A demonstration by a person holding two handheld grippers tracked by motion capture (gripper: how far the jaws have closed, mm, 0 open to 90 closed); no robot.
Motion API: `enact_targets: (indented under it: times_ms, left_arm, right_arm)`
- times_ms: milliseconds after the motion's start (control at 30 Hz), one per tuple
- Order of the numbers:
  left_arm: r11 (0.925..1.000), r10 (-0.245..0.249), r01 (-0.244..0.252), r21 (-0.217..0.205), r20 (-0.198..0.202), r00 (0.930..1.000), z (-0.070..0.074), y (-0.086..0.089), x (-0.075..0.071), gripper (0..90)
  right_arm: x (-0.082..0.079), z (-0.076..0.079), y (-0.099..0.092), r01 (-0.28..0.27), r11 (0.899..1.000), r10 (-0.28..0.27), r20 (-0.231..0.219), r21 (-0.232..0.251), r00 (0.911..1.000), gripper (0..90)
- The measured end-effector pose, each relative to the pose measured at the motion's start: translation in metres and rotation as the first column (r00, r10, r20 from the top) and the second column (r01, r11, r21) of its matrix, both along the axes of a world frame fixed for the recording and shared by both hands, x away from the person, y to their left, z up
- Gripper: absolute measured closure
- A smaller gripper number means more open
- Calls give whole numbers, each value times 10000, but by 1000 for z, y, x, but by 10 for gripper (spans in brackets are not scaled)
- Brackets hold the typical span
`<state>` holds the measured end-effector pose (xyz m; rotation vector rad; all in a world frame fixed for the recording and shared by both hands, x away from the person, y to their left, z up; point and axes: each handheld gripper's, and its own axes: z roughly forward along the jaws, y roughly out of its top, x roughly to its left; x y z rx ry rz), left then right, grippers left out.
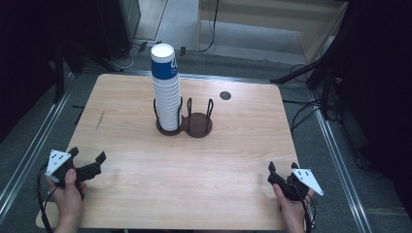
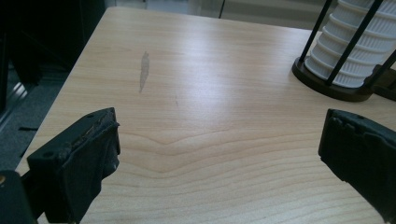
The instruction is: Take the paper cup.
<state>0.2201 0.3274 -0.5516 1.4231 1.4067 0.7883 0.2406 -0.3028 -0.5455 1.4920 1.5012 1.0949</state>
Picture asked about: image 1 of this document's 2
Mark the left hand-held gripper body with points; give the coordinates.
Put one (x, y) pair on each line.
(57, 161)

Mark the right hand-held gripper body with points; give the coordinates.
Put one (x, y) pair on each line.
(299, 183)

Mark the stack of white paper cups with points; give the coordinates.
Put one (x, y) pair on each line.
(168, 103)

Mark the person's right hand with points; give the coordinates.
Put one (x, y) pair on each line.
(291, 208)

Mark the person's left hand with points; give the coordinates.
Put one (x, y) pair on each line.
(69, 199)

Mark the black metal stand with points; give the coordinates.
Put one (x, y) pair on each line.
(327, 74)
(59, 74)

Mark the dark round table grommet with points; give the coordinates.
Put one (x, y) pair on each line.
(225, 95)

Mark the black plug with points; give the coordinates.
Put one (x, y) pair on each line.
(182, 50)
(143, 46)

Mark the dark cabinet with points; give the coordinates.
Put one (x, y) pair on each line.
(118, 26)

